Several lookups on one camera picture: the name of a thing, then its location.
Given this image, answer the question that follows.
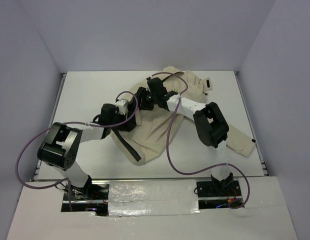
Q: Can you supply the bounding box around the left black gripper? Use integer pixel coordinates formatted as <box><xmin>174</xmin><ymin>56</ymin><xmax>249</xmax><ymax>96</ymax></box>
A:
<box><xmin>109</xmin><ymin>109</ymin><xmax>136</xmax><ymax>132</ymax></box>

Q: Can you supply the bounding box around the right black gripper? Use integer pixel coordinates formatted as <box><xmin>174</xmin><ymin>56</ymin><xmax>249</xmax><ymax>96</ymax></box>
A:
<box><xmin>131</xmin><ymin>86</ymin><xmax>158</xmax><ymax>111</ymax></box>

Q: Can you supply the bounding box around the cream jacket with black zipper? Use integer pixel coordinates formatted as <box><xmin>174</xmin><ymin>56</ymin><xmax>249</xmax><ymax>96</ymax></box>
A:
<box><xmin>111</xmin><ymin>65</ymin><xmax>257</xmax><ymax>167</ymax></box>

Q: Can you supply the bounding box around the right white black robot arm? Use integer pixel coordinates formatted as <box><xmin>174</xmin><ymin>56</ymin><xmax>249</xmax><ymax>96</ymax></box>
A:
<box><xmin>137</xmin><ymin>77</ymin><xmax>234</xmax><ymax>196</ymax></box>

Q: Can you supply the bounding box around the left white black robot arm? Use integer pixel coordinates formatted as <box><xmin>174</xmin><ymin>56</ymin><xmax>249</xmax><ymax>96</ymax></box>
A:
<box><xmin>37</xmin><ymin>99</ymin><xmax>142</xmax><ymax>199</ymax></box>

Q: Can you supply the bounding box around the white foam front board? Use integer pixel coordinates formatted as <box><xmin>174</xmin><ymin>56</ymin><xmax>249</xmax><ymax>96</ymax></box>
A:
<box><xmin>7</xmin><ymin>177</ymin><xmax>297</xmax><ymax>240</ymax></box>

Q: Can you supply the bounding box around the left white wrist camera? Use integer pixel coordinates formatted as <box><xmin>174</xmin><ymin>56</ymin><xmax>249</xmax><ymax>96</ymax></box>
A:
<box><xmin>114</xmin><ymin>99</ymin><xmax>129</xmax><ymax>116</ymax></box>

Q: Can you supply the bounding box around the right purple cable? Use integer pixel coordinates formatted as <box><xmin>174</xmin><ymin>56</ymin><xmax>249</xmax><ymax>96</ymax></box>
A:
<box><xmin>149</xmin><ymin>72</ymin><xmax>251</xmax><ymax>210</ymax></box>

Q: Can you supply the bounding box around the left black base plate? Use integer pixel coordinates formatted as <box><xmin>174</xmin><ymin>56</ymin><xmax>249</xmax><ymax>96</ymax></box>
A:
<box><xmin>56</xmin><ymin>183</ymin><xmax>110</xmax><ymax>217</ymax></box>

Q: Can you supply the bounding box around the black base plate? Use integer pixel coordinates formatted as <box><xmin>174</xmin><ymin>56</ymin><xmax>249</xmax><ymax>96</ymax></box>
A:
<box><xmin>56</xmin><ymin>183</ymin><xmax>110</xmax><ymax>217</ymax></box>
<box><xmin>193</xmin><ymin>180</ymin><xmax>243</xmax><ymax>210</ymax></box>

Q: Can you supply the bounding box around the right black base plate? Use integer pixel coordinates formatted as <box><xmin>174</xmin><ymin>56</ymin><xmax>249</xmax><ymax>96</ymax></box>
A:
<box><xmin>193</xmin><ymin>180</ymin><xmax>243</xmax><ymax>210</ymax></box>

